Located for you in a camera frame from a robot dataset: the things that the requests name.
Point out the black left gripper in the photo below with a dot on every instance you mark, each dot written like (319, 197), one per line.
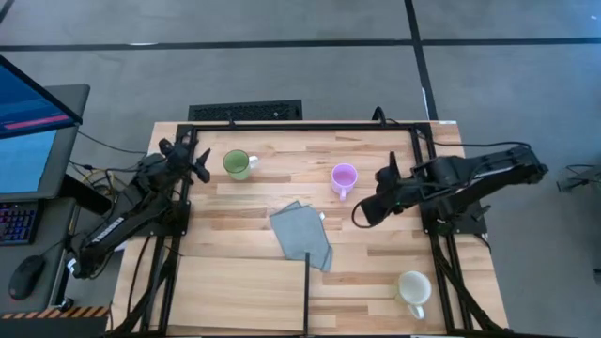
(180, 157)

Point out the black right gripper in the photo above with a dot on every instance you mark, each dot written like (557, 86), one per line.
(389, 188)

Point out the green mug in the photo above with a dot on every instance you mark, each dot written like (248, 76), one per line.
(236, 164)

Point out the pink mug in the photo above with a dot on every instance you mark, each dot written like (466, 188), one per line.
(343, 178)

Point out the cream mug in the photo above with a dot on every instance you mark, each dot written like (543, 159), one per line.
(414, 287)

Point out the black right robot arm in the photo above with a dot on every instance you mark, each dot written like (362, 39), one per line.
(493, 171)

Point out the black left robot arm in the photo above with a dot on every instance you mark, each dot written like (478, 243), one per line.
(108, 230)

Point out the wooden shelf board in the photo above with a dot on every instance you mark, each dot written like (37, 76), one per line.
(235, 291)

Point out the black floor vent grille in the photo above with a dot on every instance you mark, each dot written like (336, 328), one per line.
(244, 111)

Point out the grey cloth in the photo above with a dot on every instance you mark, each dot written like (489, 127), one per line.
(300, 235)

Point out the white paper sheet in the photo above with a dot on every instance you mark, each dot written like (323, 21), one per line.
(120, 245)

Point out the black monitor stand foot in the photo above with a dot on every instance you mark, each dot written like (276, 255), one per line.
(87, 193)

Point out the grey desk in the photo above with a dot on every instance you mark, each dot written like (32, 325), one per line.
(51, 220)

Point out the grey framed screen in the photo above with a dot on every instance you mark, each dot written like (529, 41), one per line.
(23, 159)

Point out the black framed monitor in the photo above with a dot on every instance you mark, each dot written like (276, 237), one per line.
(28, 103)

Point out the black stand leg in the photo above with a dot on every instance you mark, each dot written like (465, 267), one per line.
(580, 178)

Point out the backlit keyboard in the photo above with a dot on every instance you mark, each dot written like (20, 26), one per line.
(16, 223)

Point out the black computer mouse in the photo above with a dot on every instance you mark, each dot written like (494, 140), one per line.
(26, 277)

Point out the hazard striped bar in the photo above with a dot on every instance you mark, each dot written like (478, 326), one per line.
(51, 312)

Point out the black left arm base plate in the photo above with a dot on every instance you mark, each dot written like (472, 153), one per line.
(159, 225)

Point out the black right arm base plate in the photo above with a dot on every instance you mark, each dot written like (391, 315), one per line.
(465, 225)

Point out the black aluminium table frame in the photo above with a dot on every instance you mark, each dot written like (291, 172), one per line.
(305, 127)

